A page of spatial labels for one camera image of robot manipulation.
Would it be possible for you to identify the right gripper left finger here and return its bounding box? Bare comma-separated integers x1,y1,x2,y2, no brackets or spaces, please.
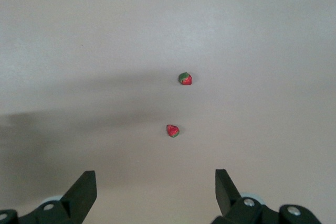
0,170,98,224

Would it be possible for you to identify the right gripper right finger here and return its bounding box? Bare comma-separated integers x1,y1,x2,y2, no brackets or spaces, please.
211,168,322,224

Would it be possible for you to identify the red strawberry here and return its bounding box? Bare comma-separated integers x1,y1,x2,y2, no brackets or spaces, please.
178,71,193,86
166,124,181,138

